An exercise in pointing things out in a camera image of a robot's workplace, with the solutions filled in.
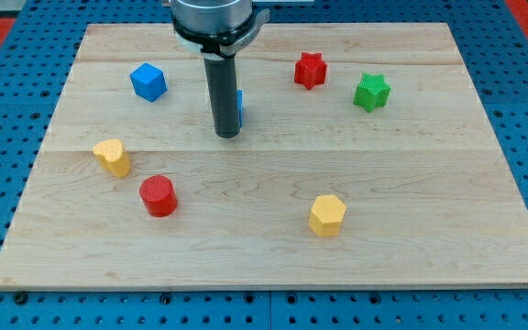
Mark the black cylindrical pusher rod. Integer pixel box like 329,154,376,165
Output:
203,58,240,138

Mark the red star block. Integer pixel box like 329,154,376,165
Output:
293,52,327,90

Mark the green star block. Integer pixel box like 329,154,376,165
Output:
353,72,391,113

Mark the blue block behind rod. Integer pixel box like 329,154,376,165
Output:
236,89,243,129

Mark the blue cube block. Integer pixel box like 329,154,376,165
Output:
129,63,168,102

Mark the red cylinder block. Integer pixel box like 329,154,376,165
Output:
139,175,178,217

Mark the yellow heart block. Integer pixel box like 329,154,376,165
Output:
93,139,131,178

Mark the wooden board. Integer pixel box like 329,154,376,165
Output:
0,23,528,292

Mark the yellow hexagon block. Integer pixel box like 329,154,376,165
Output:
309,194,347,237

